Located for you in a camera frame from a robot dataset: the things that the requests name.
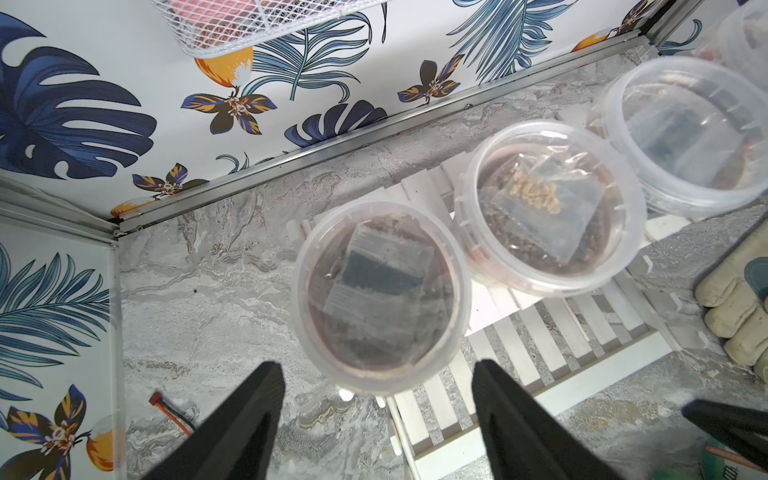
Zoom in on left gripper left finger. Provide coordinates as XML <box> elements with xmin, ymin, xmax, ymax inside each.
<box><xmin>145</xmin><ymin>361</ymin><xmax>286</xmax><ymax>479</ymax></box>

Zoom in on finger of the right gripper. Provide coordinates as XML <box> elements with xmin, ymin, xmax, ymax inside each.
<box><xmin>682</xmin><ymin>400</ymin><xmax>767</xmax><ymax>471</ymax></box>

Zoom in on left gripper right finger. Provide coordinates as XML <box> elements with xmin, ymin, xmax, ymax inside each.
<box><xmin>471</xmin><ymin>360</ymin><xmax>620</xmax><ymax>480</ymax></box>

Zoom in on white slatted wooden shelf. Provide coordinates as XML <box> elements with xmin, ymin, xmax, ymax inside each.
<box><xmin>286</xmin><ymin>101</ymin><xmax>712</xmax><ymax>480</ymax></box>

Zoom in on clear seed container front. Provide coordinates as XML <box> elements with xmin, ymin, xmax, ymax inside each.
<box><xmin>453</xmin><ymin>120</ymin><xmax>647</xmax><ymax>297</ymax></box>

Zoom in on clear seed container dark seeds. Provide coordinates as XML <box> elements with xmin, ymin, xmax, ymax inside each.
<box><xmin>586</xmin><ymin>57</ymin><xmax>767</xmax><ymax>219</ymax></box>

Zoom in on clear seed container red label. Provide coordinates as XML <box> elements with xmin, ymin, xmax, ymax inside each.
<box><xmin>694</xmin><ymin>0</ymin><xmax>767</xmax><ymax>91</ymax></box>

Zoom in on jar with green tree lid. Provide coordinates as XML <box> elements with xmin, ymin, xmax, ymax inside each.
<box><xmin>700</xmin><ymin>438</ymin><xmax>768</xmax><ymax>480</ymax></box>

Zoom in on pink triangular packet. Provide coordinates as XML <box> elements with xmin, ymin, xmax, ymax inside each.
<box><xmin>168</xmin><ymin>0</ymin><xmax>259</xmax><ymax>30</ymax></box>

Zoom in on white mesh wall basket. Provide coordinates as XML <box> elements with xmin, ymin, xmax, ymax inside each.
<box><xmin>152</xmin><ymin>0</ymin><xmax>377</xmax><ymax>59</ymax></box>

